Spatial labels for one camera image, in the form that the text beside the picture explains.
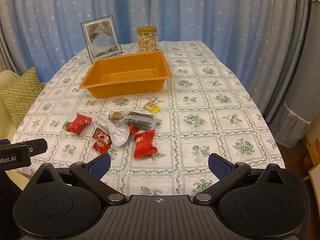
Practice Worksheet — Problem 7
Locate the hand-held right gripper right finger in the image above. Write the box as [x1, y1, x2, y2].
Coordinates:
[192, 153, 288, 205]

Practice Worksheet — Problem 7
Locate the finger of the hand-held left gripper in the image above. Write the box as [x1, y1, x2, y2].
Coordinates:
[26, 138, 48, 155]

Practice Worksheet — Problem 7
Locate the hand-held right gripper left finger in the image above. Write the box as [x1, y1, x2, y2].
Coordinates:
[30, 152, 128, 205]

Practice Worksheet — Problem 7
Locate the silver foil wrapper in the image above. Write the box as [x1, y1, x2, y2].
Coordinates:
[97, 112, 130, 147]

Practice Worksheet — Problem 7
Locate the red candy packet green end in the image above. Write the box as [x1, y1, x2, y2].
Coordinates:
[65, 114, 93, 137]

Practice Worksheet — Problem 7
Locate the red packet with white print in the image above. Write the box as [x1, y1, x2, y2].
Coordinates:
[133, 130, 158, 160]

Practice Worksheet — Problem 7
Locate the brown candy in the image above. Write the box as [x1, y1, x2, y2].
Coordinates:
[107, 111, 124, 122]

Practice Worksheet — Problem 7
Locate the dark snack packet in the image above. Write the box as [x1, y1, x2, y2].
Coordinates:
[122, 112, 160, 130]

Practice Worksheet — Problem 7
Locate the yellow snack packet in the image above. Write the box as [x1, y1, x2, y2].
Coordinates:
[143, 101, 161, 114]

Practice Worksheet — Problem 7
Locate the orange plastic tray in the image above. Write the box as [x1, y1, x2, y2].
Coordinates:
[79, 51, 172, 99]

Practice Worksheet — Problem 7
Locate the pale green sofa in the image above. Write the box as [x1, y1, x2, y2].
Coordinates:
[0, 69, 48, 180]

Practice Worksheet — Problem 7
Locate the green zigzag cushion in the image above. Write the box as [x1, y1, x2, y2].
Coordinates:
[0, 66, 43, 130]

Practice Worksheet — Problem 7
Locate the green floral tablecloth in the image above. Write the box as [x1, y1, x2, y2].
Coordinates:
[11, 40, 286, 197]

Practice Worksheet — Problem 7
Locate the grey curtain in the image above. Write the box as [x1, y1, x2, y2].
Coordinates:
[0, 20, 18, 77]

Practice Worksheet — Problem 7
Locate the grey lace-trimmed cover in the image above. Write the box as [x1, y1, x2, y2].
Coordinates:
[262, 0, 320, 148]

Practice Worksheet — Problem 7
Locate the cashew jar with gold lid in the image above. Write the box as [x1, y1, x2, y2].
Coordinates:
[136, 26, 159, 53]

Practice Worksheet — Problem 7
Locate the blue star-print curtain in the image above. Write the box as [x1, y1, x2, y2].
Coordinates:
[5, 0, 310, 80]

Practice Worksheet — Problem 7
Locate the wooden frame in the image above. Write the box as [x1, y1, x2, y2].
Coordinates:
[303, 164, 320, 188]

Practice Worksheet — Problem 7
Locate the blue-edged picture frame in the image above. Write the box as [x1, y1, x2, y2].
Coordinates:
[80, 15, 122, 64]

